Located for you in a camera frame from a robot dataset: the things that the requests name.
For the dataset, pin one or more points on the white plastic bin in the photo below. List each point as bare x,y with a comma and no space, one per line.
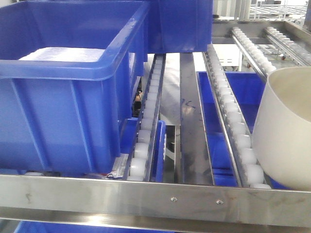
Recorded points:
281,136

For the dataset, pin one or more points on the blue bin lower right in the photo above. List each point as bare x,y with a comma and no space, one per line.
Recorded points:
248,89

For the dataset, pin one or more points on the steel front shelf beam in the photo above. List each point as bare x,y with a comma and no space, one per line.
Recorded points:
165,206

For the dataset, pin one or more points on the white roller track left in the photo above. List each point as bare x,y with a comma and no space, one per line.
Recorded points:
140,159

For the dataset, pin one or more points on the white roller track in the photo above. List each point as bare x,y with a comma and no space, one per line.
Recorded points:
291,49
246,167
140,159
260,64

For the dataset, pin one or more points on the blue crate rear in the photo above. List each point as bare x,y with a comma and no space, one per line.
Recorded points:
178,26

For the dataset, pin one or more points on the large blue crate front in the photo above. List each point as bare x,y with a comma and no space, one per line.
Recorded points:
67,74

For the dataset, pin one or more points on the white roller track right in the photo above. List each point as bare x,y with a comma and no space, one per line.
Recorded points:
246,167

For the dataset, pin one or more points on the white roller track far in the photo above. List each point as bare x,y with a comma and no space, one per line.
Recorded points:
260,64

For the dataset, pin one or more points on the white roller track farthest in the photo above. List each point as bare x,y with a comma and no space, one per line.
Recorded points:
291,49

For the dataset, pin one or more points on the steel divider rail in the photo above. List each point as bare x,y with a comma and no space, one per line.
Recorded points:
196,162

